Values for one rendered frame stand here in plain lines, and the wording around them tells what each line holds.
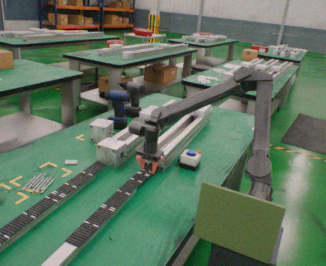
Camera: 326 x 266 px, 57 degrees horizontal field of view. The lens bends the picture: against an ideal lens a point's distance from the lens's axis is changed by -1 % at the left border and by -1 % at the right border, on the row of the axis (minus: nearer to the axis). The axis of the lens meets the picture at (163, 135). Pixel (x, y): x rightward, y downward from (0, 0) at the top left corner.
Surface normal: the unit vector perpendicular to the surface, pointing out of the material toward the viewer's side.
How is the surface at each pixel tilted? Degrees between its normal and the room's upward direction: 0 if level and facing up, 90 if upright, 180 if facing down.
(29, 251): 0
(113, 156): 90
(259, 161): 45
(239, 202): 90
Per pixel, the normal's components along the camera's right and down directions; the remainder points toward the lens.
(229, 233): -0.42, 0.32
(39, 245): 0.09, -0.91
